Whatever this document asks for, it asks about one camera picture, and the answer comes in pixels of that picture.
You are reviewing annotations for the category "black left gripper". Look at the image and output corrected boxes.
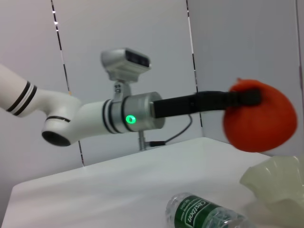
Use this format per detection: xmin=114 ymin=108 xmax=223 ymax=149
xmin=153 ymin=88 xmax=263 ymax=119

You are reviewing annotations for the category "red-orange fruit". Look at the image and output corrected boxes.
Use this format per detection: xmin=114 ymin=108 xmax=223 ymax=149
xmin=222 ymin=77 xmax=298 ymax=153

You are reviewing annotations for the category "clear green-label water bottle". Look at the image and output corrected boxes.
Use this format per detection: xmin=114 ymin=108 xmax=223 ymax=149
xmin=165 ymin=191 xmax=252 ymax=228

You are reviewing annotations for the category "silver left arm elbow plug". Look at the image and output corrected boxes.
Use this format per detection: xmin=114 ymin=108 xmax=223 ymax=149
xmin=138 ymin=130 xmax=147 ymax=151

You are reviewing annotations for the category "pale green wavy glass bowl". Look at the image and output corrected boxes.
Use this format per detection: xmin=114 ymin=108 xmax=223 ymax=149
xmin=239 ymin=155 xmax=304 ymax=228

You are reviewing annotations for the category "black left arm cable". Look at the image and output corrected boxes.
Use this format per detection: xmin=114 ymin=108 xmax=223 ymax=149
xmin=145 ymin=114 xmax=193 ymax=147

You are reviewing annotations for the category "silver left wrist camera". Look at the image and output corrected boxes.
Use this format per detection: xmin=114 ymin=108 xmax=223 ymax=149
xmin=101 ymin=48 xmax=152 ymax=103

